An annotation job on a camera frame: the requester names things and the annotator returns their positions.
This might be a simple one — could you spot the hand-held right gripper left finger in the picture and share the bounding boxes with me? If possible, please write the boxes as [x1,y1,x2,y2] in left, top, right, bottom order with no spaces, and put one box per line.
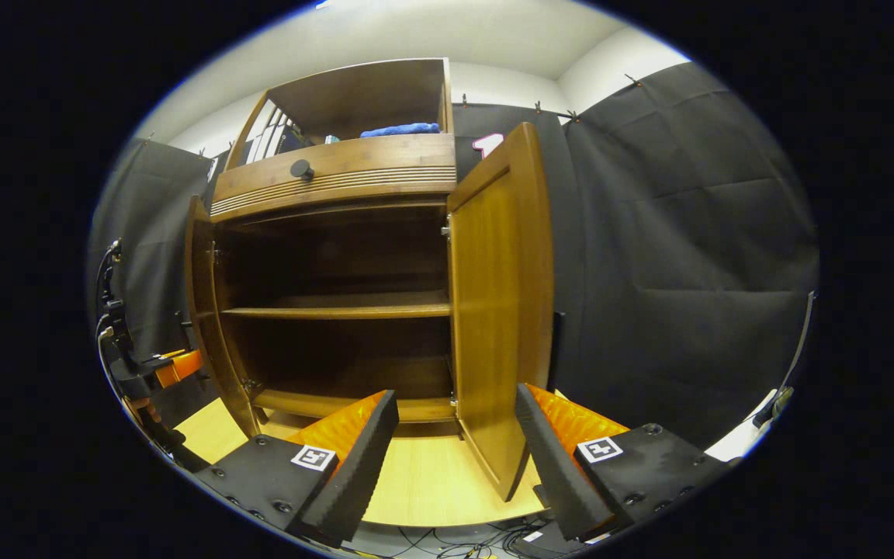
[197,390,400,548]

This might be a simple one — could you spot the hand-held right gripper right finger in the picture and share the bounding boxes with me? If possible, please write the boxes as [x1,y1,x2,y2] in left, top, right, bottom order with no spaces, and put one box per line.
[515,384,731,542]

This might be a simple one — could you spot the wooden shoe cabinet door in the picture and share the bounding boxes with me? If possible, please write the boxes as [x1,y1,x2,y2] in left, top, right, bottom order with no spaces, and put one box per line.
[447,122,555,502]
[185,196,262,439]

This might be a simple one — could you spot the wooden double-door shoe cabinet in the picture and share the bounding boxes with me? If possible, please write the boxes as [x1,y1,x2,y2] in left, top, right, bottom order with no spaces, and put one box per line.
[185,58,555,502]

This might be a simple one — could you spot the wooden inner cabinet shelf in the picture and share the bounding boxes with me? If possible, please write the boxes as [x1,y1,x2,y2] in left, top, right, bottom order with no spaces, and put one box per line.
[220,293,452,321]

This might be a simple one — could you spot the wooden cabinet drawer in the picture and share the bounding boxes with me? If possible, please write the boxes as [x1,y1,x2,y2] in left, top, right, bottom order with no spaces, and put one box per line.
[209,134,457,218]

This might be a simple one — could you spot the black backdrop cloth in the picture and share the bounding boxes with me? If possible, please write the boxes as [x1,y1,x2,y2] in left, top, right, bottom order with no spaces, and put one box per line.
[88,62,820,450]

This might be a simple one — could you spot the white book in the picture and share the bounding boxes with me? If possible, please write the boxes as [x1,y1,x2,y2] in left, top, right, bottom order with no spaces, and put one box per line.
[269,107,294,156]
[244,116,271,164]
[257,111,283,160]

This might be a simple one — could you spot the blue folded towel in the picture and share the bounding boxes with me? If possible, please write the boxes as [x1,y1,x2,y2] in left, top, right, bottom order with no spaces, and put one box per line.
[360,122,442,139]

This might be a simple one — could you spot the black floor cables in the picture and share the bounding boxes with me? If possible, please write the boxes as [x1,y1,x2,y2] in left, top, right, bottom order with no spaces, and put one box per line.
[385,522,549,559]

